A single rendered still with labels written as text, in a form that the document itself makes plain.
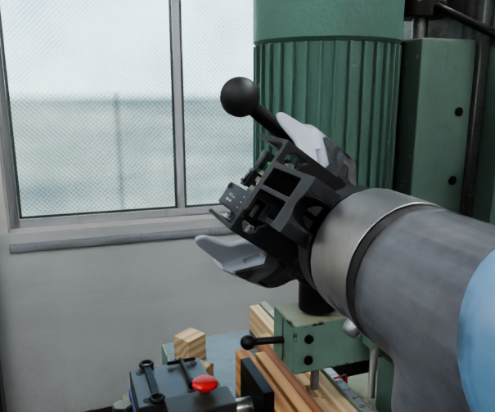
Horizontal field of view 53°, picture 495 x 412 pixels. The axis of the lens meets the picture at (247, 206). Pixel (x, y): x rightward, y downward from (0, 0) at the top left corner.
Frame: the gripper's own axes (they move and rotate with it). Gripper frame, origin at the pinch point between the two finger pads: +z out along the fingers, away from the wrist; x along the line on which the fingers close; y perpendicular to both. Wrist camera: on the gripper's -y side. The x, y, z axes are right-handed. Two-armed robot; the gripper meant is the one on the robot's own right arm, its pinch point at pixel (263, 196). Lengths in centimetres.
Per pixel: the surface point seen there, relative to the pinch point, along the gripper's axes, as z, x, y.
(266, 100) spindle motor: 11.2, -9.7, 1.2
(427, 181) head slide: 5.4, -12.9, -19.9
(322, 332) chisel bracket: 8.6, 9.9, -21.8
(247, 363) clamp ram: 14.2, 19.7, -18.5
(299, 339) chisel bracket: 8.6, 12.3, -19.3
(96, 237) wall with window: 145, 43, -19
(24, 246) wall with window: 145, 58, 1
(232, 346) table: 36, 25, -28
